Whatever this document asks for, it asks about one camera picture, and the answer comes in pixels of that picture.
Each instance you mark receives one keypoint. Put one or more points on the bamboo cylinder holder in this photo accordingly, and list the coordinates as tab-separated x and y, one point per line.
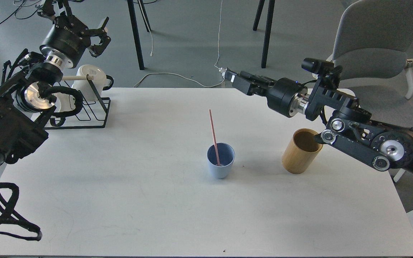
301	151

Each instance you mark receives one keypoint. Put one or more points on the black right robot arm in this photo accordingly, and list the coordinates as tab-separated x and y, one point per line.
349	128

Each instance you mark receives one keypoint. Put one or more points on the white mug lying sideways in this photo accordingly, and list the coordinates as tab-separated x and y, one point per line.
64	103

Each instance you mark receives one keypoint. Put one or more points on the blue plastic cup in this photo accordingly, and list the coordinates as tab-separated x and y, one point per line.
220	160

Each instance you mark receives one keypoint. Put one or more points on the black table legs right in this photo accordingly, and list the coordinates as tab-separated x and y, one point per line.
268	26

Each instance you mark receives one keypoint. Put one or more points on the black wire cup rack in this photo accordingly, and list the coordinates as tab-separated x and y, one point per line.
95	107

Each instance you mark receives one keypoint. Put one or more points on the black table legs left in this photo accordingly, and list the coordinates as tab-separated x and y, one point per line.
135	29

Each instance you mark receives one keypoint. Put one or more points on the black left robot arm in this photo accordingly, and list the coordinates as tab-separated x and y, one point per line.
29	99

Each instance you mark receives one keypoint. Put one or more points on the black table legs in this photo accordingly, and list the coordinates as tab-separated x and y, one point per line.
268	26
135	29

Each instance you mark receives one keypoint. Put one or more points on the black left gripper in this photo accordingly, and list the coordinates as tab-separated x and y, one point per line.
65	37

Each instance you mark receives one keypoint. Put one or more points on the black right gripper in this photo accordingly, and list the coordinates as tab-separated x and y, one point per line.
280	94

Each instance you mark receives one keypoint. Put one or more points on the pink chopstick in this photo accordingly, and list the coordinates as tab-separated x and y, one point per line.
214	138

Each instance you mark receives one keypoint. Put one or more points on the white power adapter plug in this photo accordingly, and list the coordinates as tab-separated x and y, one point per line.
222	71

